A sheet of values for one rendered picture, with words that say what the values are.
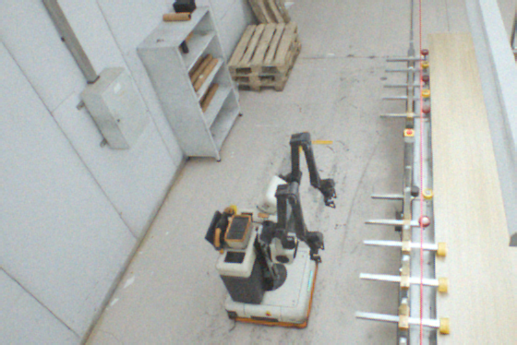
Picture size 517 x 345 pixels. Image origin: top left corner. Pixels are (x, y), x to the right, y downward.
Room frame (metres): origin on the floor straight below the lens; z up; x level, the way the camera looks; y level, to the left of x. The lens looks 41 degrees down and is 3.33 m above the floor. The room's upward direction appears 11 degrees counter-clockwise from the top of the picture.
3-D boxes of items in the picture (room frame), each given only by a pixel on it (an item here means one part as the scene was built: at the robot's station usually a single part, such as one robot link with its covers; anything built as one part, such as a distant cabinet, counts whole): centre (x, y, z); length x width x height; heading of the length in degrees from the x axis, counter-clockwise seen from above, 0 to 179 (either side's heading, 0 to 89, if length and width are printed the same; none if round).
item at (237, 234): (1.97, 0.61, 0.87); 0.23 x 0.15 x 0.11; 163
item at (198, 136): (4.24, 1.13, 0.78); 0.90 x 0.45 x 1.55; 162
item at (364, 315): (1.07, -0.33, 0.95); 0.50 x 0.04 x 0.04; 72
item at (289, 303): (1.93, 0.50, 0.16); 0.67 x 0.64 x 0.25; 73
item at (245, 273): (1.96, 0.59, 0.59); 0.55 x 0.34 x 0.83; 163
